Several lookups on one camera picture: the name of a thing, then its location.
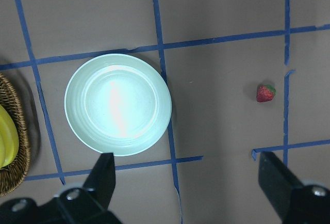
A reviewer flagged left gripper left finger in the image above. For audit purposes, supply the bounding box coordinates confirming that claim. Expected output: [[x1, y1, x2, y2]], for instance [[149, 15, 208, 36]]
[[82, 153, 116, 209]]

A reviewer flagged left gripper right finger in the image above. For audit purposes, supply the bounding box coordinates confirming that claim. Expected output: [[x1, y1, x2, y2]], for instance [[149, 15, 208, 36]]
[[258, 152, 303, 219]]

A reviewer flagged light green plate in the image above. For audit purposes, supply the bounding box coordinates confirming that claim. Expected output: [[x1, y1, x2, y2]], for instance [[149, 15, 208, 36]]
[[64, 54, 172, 156]]

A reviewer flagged brown wicker basket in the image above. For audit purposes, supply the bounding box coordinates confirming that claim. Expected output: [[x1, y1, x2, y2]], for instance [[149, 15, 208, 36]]
[[1, 74, 31, 197]]

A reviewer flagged yellow banana bunch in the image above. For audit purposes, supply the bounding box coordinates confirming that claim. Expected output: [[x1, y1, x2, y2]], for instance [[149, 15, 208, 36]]
[[1, 106, 19, 167]]

